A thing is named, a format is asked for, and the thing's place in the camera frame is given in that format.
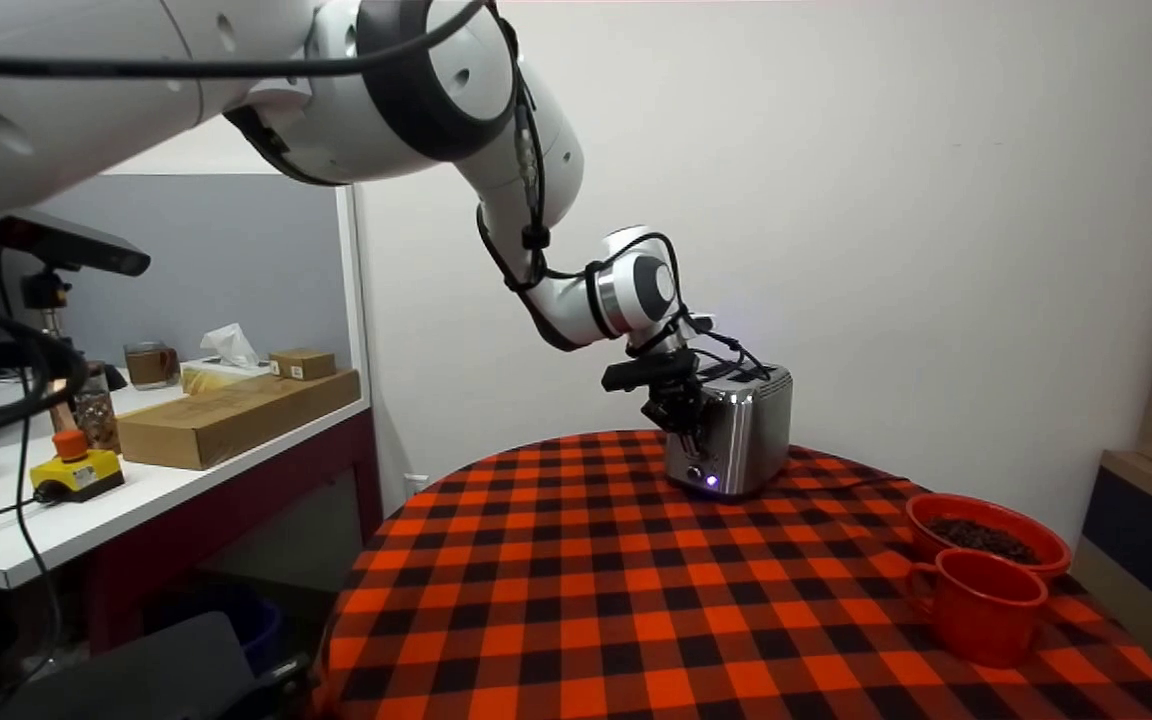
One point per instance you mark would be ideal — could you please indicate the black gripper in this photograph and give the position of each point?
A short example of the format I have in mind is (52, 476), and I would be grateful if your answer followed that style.
(671, 379)

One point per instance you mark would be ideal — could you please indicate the silver two-slot toaster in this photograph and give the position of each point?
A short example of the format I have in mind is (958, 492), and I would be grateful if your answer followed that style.
(740, 432)

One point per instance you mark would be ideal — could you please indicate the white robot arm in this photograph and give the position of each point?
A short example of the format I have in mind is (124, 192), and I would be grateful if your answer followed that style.
(338, 95)

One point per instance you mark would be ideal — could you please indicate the red and black checkered tablecloth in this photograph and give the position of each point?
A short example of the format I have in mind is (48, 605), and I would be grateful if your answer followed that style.
(573, 580)

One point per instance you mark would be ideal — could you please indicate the red bowl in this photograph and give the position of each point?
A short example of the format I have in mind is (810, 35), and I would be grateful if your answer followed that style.
(961, 522)

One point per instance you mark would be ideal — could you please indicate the red cup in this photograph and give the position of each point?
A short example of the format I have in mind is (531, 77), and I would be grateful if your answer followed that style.
(978, 605)

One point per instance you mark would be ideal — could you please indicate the small brown box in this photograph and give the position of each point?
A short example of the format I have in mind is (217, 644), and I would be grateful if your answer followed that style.
(300, 364)

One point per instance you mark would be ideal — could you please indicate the flat cardboard box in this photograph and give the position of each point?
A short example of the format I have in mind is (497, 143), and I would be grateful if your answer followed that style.
(231, 423)

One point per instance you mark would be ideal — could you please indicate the yellow toy vehicle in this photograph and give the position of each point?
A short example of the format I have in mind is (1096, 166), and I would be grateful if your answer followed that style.
(76, 469)

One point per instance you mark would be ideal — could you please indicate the white side desk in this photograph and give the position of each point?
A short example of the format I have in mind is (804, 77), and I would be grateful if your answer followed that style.
(248, 486)

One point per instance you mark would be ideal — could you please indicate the black camera on stand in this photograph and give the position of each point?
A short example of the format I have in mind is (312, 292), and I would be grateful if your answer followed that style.
(67, 250)

